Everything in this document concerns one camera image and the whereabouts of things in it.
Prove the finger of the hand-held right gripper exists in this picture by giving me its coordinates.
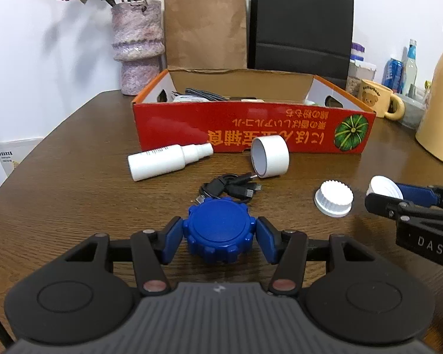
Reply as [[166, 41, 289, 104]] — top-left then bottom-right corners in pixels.
[[395, 182, 443, 209], [365, 192, 443, 235]]

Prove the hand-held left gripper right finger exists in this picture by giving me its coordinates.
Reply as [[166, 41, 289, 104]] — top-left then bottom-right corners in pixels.
[[256, 217, 377, 297]]

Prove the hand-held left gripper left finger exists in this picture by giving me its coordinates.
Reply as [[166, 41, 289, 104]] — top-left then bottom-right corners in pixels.
[[64, 216, 185, 297]]

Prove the white ribbed lid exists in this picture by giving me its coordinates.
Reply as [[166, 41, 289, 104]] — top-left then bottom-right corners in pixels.
[[367, 176, 405, 201], [314, 180, 354, 217]]

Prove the blue ribbed lid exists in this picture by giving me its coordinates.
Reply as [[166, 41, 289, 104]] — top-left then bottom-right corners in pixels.
[[183, 197, 256, 264]]

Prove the thin black cable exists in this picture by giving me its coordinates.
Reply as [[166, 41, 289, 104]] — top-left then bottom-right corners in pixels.
[[198, 173, 263, 204]]

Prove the white spray bottle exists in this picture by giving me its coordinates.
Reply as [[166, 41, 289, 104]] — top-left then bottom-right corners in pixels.
[[127, 142, 215, 182]]

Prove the white tape roll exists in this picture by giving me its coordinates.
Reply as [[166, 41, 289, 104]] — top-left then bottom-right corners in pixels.
[[250, 135, 291, 178]]

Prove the red cardboard box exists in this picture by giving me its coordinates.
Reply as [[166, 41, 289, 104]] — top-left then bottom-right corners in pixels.
[[132, 68, 376, 154]]

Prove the cream thermos jug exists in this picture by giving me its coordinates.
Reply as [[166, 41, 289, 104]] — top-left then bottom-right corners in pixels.
[[415, 22, 443, 167]]

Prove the clear plastic bowl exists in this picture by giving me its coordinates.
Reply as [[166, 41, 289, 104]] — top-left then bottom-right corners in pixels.
[[393, 92, 427, 130]]

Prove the yellow bear mug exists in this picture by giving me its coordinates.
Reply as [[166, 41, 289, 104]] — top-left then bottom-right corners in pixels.
[[356, 79, 406, 119]]

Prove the blue drink can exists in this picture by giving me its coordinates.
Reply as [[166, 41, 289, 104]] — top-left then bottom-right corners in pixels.
[[383, 57, 405, 94]]

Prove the clear glass bottle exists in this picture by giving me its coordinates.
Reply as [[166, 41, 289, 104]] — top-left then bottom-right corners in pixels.
[[402, 39, 418, 96]]

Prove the white flat carton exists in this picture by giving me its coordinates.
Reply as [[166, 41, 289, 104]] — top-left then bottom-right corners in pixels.
[[0, 137, 44, 178]]

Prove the pink mottled vase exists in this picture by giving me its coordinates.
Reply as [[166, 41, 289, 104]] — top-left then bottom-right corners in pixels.
[[111, 0, 165, 96]]

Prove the black paper bag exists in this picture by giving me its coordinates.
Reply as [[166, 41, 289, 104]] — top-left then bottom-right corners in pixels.
[[248, 0, 354, 90]]

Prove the brown paper bag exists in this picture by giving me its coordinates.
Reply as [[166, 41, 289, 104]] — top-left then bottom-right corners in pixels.
[[163, 0, 249, 71]]

